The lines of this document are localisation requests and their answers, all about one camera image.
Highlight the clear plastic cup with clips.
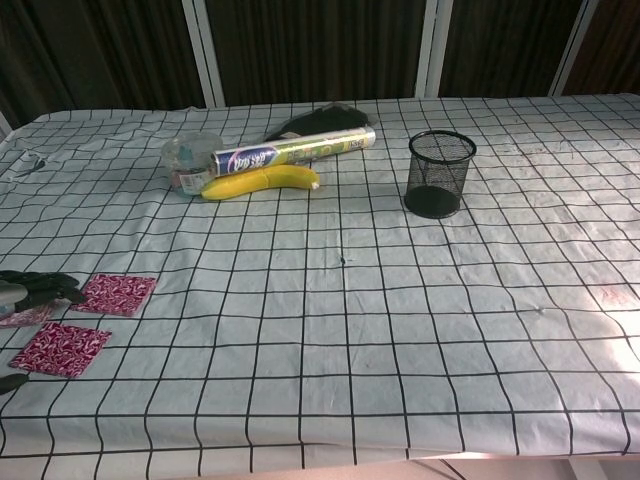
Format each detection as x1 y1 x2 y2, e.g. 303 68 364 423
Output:
160 132 224 200

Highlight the checked white tablecloth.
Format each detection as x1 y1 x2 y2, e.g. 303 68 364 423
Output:
0 93 640 480

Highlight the black mesh pen holder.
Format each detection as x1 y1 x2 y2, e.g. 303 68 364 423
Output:
404 130 478 218

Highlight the yellow banana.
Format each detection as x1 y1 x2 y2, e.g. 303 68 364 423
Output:
200 164 321 202

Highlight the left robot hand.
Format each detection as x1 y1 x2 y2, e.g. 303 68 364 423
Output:
0 269 87 396

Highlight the cling film roll box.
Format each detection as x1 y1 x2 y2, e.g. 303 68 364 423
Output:
209 125 376 179

